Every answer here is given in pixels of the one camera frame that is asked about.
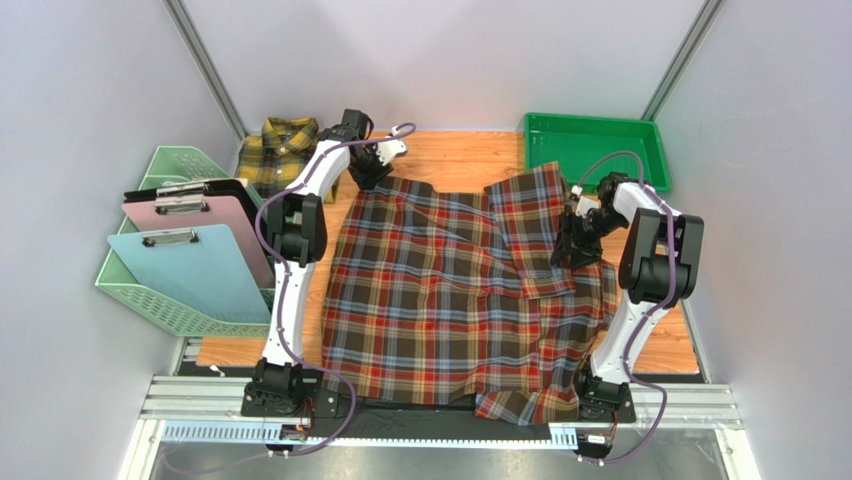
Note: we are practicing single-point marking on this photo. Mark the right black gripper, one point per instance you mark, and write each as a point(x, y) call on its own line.
point(570, 238)

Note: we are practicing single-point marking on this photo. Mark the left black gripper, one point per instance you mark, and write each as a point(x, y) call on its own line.
point(371, 179)

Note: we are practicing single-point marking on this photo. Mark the red brown plaid shirt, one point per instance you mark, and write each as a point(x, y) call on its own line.
point(434, 297)

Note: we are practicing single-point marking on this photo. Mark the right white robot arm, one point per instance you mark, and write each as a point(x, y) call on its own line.
point(658, 268)

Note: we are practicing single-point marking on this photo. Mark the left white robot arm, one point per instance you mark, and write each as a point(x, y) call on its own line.
point(297, 239)

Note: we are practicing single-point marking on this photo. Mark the yellow plaid folded shirt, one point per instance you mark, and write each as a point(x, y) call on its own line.
point(275, 157)

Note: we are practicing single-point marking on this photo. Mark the green plastic tray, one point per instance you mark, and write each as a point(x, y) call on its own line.
point(577, 142)

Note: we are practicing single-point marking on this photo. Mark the pink clipboard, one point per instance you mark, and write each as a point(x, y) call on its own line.
point(198, 210)

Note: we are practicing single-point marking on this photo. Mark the blue clipboard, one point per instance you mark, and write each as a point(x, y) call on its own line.
point(189, 280)

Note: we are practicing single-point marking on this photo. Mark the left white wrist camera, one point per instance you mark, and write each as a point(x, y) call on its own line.
point(389, 149)

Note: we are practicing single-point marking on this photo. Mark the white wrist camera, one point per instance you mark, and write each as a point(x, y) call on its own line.
point(389, 149)
point(582, 206)

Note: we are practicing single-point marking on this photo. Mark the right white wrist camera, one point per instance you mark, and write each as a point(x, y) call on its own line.
point(582, 206)

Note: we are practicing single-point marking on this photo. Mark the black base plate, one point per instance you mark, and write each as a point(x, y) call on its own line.
point(376, 419)

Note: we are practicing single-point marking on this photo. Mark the right corner aluminium post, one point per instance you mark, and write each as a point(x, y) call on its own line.
point(686, 50)

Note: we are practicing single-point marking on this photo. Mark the corner aluminium post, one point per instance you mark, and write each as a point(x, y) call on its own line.
point(686, 50)
point(185, 25)

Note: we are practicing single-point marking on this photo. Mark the left corner aluminium post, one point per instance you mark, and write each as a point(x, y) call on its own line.
point(185, 25)

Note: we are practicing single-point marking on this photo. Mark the aluminium rail frame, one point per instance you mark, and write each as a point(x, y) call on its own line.
point(190, 428)

